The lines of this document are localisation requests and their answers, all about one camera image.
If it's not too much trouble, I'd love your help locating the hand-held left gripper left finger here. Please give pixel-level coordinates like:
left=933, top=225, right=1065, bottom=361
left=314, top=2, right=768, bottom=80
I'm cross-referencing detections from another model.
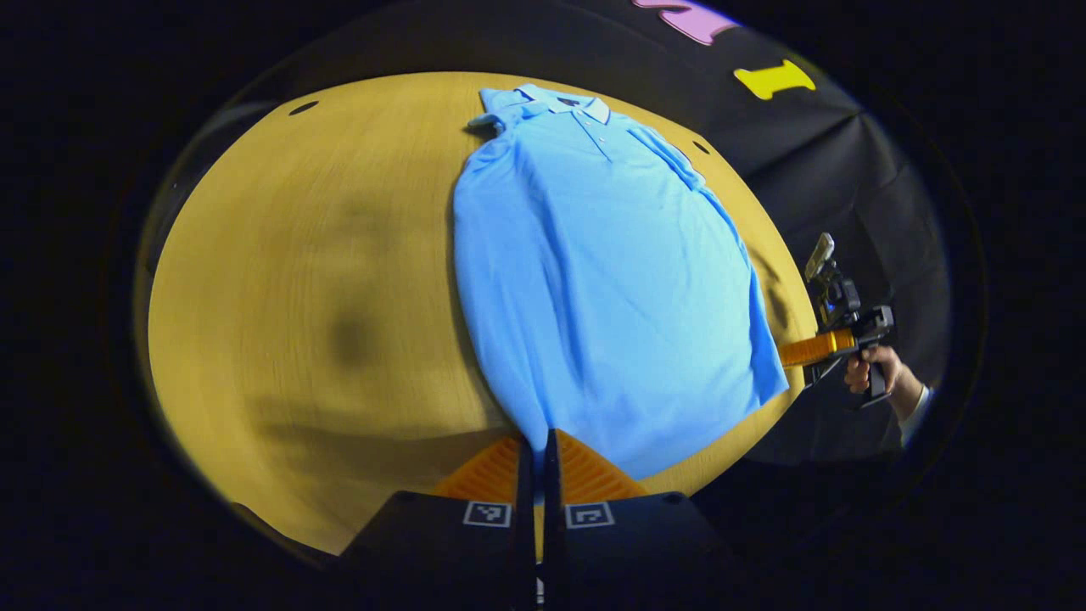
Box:
left=339, top=431, right=538, bottom=610

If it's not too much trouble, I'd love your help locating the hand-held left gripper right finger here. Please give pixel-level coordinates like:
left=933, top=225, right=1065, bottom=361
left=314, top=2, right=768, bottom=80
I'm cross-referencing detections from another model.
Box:
left=543, top=429, right=739, bottom=608

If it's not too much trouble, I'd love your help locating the light blue T-shirt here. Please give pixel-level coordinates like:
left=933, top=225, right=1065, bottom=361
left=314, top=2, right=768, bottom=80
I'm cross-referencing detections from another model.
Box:
left=452, top=82, right=790, bottom=481

